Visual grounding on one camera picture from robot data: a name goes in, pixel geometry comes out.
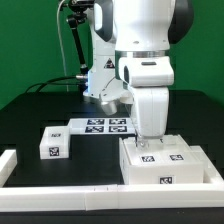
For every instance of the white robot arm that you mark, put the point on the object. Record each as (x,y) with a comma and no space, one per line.
(131,40)

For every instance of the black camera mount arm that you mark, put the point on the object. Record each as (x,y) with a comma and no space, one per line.
(77,33)

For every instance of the white block with marker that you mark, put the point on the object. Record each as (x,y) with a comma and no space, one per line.
(55,143)

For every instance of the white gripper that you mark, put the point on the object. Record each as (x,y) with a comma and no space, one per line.
(149,113)

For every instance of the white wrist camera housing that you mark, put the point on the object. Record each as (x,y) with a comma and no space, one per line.
(110,98)

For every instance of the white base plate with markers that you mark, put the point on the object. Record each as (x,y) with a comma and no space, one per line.
(97,126)

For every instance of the white U-shaped border frame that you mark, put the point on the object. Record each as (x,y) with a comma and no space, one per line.
(71,198)

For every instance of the white cabinet body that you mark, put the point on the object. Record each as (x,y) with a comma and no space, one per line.
(166,172)

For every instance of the white door panel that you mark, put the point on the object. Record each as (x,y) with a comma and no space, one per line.
(176,149)
(149,153)

